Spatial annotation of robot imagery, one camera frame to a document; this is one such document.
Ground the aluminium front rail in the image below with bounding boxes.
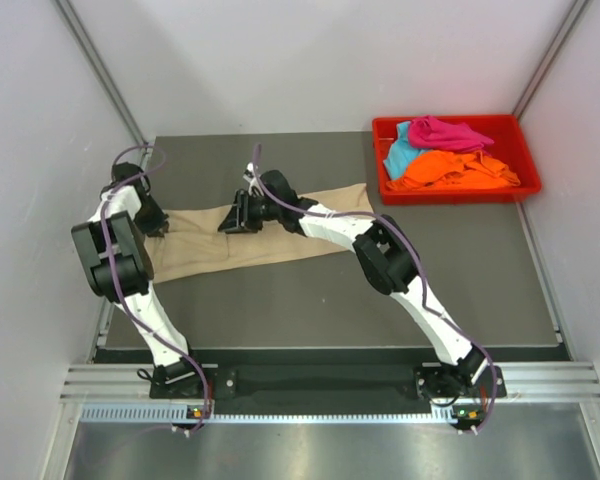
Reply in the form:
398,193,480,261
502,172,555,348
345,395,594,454
60,362,600,427

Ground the aluminium corner post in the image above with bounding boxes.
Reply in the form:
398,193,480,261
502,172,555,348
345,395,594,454
51,0,147,145
512,0,593,122

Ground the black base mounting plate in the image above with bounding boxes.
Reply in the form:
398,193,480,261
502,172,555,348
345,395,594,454
138,348,506,418

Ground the right aluminium corner post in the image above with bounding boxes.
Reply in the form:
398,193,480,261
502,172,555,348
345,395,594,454
512,0,593,122

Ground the pink t shirt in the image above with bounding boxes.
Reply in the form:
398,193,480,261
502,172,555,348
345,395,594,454
407,116,495,153

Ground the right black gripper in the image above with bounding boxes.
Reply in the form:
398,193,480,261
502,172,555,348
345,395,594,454
218,191,282,237

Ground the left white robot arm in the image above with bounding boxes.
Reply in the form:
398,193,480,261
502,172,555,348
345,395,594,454
71,162,209,400

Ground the orange t shirt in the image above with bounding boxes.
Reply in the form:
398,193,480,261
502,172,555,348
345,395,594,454
386,150,521,192

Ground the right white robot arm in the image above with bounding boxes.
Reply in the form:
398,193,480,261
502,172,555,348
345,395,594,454
218,163,498,399

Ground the left aluminium corner post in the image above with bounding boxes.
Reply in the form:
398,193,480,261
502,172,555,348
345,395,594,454
51,0,147,145

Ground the beige t shirt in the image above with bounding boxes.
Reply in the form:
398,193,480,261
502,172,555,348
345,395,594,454
144,205,345,283

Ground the light blue t shirt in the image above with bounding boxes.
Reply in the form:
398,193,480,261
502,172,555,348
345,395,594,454
383,121,427,180

